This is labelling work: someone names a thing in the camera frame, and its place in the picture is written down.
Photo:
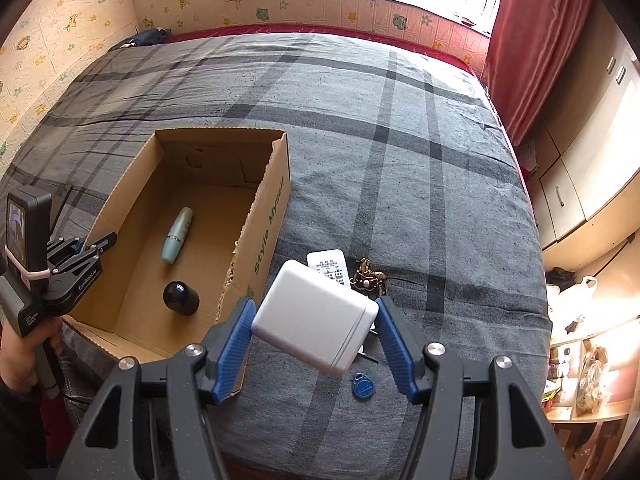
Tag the brown cardboard box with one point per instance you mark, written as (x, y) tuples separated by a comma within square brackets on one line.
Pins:
[(135, 270)]

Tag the beige wardrobe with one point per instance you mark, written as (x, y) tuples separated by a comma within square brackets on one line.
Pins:
[(600, 160)]

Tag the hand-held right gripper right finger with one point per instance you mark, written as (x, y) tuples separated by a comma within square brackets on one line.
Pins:
[(400, 355)]

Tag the white remote control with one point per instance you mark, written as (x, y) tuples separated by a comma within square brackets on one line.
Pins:
[(327, 265)]

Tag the dark cloth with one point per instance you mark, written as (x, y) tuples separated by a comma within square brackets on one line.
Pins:
[(147, 37)]

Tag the black round ball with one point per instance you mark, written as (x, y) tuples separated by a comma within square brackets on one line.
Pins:
[(181, 297)]

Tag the red curtain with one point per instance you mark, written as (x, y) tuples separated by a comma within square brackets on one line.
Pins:
[(535, 35)]

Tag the white plastic bag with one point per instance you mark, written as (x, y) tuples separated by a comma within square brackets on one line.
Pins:
[(570, 305)]

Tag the grey plaid bed sheet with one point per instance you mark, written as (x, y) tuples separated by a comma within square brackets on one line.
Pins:
[(375, 135)]

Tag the wooden shelf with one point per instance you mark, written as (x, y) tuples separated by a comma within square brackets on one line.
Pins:
[(600, 410)]

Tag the large white charger block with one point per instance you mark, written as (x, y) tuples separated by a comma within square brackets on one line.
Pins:
[(312, 315)]

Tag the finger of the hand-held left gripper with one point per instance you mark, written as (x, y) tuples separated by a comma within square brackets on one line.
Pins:
[(100, 246), (65, 247)]

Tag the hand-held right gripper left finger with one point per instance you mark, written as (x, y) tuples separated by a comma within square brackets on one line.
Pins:
[(227, 355)]

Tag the teal cosmetic bottle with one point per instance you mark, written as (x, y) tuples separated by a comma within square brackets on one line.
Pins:
[(176, 237)]

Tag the person's left hand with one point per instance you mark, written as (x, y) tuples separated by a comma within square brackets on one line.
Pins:
[(17, 360)]

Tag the person's left forearm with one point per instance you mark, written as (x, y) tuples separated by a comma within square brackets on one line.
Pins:
[(20, 435)]

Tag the blue key fob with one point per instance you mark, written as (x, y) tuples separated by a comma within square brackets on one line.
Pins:
[(363, 386)]

